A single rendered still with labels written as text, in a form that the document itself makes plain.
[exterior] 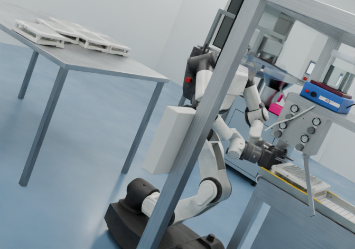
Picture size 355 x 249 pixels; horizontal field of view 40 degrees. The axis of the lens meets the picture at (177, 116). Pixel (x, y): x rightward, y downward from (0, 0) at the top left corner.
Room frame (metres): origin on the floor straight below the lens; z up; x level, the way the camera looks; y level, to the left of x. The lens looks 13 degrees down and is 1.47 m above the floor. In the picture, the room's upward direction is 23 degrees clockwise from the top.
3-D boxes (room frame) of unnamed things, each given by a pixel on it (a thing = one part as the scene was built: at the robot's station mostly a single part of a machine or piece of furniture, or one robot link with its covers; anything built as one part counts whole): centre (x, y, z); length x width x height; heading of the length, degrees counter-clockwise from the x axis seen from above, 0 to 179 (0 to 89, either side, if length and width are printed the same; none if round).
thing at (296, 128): (2.34, -0.57, 1.12); 0.22 x 0.11 x 0.20; 59
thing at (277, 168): (2.41, -0.70, 0.88); 0.25 x 0.24 x 0.02; 149
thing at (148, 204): (2.74, -0.15, 0.28); 0.21 x 0.20 x 0.13; 58
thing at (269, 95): (5.23, -0.88, 0.95); 0.49 x 0.36 x 0.38; 57
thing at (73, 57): (3.68, 1.09, 0.83); 1.50 x 1.10 x 0.04; 60
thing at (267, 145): (2.58, -0.55, 0.89); 0.12 x 0.10 x 0.13; 51
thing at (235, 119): (5.16, -0.89, 0.38); 0.63 x 0.57 x 0.76; 57
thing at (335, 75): (2.41, -0.63, 1.44); 0.15 x 0.15 x 0.19
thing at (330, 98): (2.40, -0.63, 1.30); 0.21 x 0.20 x 0.09; 149
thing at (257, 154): (2.41, -0.47, 0.89); 0.12 x 0.10 x 0.13; 91
